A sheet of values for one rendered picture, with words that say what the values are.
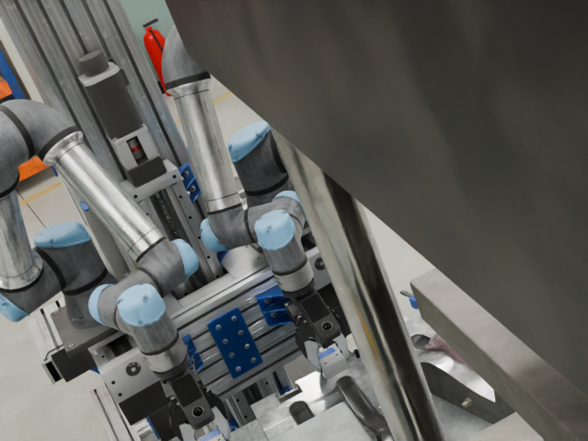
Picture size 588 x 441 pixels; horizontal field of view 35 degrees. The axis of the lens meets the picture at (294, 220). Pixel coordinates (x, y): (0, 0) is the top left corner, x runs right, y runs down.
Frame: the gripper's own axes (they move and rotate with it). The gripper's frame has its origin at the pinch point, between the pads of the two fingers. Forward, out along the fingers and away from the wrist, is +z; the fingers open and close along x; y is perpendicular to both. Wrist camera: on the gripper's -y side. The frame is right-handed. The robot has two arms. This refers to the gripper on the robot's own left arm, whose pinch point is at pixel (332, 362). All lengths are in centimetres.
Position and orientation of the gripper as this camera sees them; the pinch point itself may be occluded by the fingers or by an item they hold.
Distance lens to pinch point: 197.2
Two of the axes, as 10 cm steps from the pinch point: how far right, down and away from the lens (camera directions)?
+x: -8.9, 4.4, -1.5
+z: 3.4, 8.3, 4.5
